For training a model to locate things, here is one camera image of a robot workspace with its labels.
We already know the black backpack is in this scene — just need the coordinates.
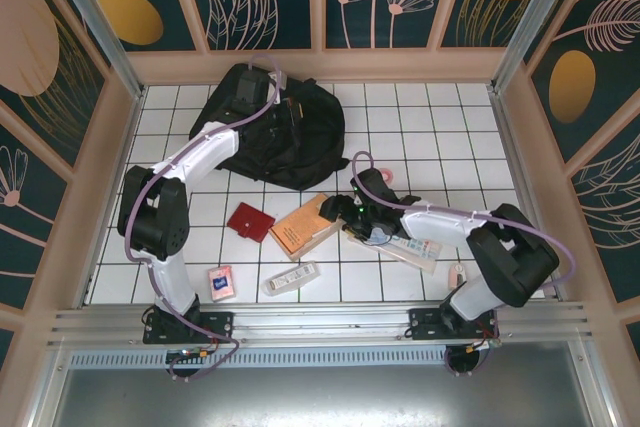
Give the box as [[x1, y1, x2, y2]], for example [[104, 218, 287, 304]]
[[188, 64, 351, 192]]

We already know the orange book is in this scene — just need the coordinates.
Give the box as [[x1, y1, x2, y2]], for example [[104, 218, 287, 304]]
[[269, 192, 346, 262]]

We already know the clear plastic pen case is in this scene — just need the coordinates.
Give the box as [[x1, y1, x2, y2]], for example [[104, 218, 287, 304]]
[[262, 260, 321, 298]]

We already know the red wallet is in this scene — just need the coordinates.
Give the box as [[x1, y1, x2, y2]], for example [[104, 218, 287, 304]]
[[227, 201, 276, 242]]

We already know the pink tissue pack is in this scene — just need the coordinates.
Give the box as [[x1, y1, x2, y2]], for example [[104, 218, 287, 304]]
[[207, 264, 237, 303]]

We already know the grey metal plate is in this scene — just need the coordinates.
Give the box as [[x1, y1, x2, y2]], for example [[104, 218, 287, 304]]
[[29, 341, 617, 427]]

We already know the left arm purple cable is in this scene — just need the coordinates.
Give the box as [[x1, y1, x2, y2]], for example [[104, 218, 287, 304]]
[[123, 54, 287, 383]]

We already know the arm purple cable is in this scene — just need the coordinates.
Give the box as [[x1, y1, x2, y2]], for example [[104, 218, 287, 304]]
[[123, 54, 287, 383], [351, 150, 576, 379]]

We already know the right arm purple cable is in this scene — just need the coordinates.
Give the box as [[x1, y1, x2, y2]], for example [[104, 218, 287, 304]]
[[351, 150, 576, 379]]

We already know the aluminium mounting rail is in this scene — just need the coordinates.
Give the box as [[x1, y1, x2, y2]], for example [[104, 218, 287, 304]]
[[47, 300, 594, 349]]

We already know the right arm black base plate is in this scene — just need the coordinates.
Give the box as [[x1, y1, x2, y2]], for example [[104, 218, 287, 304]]
[[407, 306, 501, 344]]

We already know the perforated metal cable tray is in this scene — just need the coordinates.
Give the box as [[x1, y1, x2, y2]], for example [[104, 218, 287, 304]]
[[67, 350, 584, 371]]

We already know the aluminium side rail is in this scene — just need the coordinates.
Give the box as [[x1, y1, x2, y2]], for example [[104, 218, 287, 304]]
[[487, 89, 565, 301]]

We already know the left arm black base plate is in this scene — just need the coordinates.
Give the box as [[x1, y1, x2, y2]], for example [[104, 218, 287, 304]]
[[143, 310, 235, 346]]

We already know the aluminium corner post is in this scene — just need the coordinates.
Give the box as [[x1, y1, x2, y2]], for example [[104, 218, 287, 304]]
[[39, 0, 147, 101], [488, 0, 584, 94]]

